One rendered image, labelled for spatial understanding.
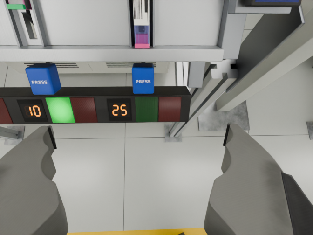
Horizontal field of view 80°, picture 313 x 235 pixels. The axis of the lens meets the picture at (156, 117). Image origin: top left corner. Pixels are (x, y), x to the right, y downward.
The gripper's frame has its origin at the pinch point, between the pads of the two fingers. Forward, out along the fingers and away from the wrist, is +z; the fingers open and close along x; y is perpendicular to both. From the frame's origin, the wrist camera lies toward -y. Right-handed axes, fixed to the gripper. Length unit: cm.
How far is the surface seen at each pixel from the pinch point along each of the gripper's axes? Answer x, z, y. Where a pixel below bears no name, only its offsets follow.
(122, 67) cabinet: -11, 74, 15
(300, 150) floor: 73, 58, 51
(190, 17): 4.7, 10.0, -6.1
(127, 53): -1.5, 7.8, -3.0
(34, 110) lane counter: -14.1, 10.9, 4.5
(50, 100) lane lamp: -11.8, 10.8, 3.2
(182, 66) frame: 12, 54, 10
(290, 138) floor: 69, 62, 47
